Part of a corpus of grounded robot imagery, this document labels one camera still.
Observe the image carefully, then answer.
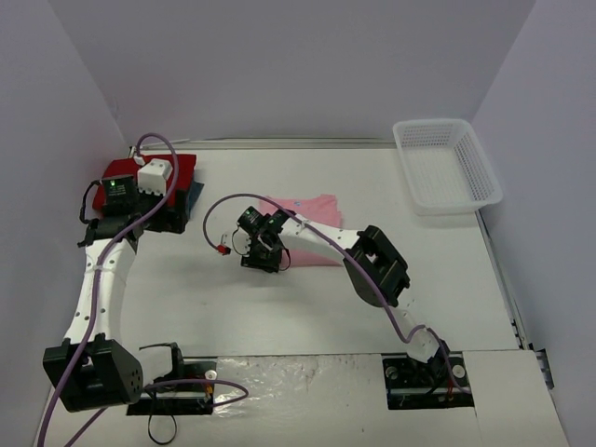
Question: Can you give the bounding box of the pink t shirt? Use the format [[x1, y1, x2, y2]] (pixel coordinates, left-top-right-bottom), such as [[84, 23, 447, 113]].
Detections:
[[269, 194, 343, 267]]

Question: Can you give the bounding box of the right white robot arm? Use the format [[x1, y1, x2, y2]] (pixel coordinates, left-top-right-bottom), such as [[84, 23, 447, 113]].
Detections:
[[237, 207, 447, 385]]

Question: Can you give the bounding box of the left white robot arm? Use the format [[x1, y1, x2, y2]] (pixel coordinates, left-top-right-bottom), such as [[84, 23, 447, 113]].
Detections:
[[43, 171, 202, 413]]

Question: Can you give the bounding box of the folded red t shirt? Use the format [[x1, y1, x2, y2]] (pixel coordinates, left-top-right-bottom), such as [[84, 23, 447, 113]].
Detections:
[[102, 154, 202, 219]]

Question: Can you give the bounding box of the folded teal t shirt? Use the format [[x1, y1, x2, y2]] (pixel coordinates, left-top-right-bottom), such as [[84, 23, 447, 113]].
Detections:
[[184, 180, 204, 221]]

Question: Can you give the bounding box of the white foam board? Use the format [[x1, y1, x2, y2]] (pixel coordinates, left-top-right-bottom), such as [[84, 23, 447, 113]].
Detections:
[[46, 350, 567, 446]]

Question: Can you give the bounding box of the white plastic basket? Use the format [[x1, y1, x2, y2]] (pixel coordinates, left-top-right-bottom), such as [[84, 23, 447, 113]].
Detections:
[[392, 118, 503, 216]]

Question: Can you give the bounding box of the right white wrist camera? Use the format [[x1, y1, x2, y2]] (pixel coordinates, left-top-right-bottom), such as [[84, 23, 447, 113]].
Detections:
[[216, 227, 251, 256]]

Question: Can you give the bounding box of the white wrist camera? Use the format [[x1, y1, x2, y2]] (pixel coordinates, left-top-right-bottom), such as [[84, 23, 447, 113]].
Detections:
[[133, 147, 173, 197], [216, 227, 251, 256]]

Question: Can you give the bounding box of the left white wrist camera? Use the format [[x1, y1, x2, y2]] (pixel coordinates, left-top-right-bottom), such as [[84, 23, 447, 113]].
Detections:
[[133, 147, 173, 197]]

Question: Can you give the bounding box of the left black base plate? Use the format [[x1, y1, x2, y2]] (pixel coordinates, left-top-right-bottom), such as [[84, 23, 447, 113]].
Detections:
[[126, 358, 217, 416]]

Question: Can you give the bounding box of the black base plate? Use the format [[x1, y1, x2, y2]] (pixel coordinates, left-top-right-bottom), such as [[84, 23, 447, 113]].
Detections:
[[382, 353, 474, 411], [126, 358, 217, 416]]

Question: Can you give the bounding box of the thin black cable loop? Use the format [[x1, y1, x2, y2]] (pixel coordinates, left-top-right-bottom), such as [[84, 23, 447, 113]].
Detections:
[[146, 390, 180, 442]]

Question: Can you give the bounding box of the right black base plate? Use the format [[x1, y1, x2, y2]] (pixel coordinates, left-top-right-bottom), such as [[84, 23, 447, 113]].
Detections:
[[382, 353, 474, 411]]

